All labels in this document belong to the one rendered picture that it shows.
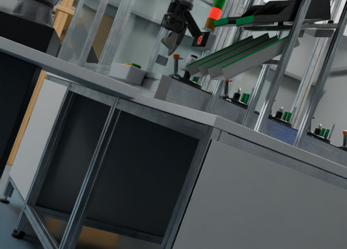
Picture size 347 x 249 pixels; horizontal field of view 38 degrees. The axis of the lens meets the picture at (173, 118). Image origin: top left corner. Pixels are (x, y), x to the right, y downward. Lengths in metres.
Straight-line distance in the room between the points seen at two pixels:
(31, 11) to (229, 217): 0.94
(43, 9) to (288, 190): 0.99
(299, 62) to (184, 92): 8.00
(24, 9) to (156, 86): 0.52
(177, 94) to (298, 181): 0.62
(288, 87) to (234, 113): 7.74
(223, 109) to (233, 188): 0.67
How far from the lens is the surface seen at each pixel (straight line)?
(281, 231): 1.49
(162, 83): 1.84
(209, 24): 2.31
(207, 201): 1.32
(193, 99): 1.91
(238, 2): 3.12
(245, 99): 2.21
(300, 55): 9.84
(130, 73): 1.95
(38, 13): 1.80
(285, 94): 9.70
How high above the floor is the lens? 0.79
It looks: 1 degrees up
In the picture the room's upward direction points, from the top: 20 degrees clockwise
